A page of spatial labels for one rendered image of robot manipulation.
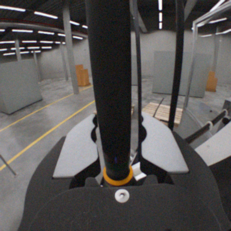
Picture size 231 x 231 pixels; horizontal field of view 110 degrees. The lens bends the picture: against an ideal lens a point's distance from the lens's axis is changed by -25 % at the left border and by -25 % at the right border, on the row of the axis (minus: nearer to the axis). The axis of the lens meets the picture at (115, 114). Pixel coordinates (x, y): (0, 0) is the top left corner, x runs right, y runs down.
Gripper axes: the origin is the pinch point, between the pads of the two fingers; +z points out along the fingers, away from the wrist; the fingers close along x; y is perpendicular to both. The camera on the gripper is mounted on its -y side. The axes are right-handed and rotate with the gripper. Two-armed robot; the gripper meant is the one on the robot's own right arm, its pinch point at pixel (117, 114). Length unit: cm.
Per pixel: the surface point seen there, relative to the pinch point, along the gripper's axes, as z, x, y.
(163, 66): 497, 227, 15
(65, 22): 571, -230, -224
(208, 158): 11.1, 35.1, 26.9
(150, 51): 1157, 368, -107
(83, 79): 776, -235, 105
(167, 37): 1099, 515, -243
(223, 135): 14.5, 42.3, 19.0
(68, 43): 569, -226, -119
